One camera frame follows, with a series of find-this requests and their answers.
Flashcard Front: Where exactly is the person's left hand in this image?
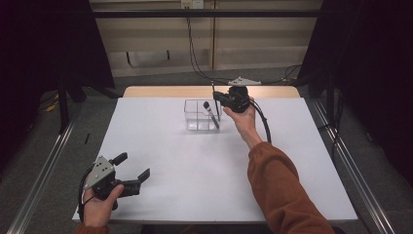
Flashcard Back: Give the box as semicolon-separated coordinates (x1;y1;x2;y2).
82;184;125;227

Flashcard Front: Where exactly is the black horizontal frame bar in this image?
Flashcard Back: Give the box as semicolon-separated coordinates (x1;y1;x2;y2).
92;9;323;20

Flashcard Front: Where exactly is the person's right hand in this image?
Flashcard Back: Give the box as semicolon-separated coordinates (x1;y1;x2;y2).
223;97;261;147

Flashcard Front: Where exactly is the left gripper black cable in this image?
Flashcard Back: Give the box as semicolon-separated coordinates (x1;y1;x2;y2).
76;165;95;223

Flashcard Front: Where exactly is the long black floor cable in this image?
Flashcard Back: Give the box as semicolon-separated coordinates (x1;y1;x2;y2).
185;8;303;86

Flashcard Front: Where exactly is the black metal stand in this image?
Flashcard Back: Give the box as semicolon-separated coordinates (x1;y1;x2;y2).
57;74;71;135
325;71;336;126

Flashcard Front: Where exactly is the thin black makeup brush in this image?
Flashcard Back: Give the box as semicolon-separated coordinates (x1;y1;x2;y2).
210;81;222;124

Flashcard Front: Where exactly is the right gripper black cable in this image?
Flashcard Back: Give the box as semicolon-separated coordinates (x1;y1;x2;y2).
248;97;273;144

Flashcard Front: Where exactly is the wooden table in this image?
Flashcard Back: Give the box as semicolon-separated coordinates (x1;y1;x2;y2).
122;85;301;99

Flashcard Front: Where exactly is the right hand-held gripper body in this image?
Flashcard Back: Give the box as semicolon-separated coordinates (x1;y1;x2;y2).
226;76;262;114

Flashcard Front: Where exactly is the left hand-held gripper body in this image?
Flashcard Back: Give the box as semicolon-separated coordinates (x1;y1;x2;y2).
83;155;142;211

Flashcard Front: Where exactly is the clear plastic organizer box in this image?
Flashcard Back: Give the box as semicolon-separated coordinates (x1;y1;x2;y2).
183;98;223;133

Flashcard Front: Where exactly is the fluffy black makeup brush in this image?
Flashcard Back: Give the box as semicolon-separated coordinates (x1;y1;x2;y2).
203;100;221;131

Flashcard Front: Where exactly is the aluminium floor rail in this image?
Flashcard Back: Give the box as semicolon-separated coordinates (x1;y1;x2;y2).
311;97;396;234
6;103;84;234

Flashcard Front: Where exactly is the black curtain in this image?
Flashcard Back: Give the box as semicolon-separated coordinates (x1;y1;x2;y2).
0;0;115;176
296;0;413;189

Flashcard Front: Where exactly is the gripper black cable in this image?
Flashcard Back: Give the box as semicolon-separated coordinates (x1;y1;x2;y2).
76;165;95;223
248;97;273;144

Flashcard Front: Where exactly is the white wall power outlet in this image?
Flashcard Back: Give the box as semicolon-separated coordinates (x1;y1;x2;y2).
180;0;205;10

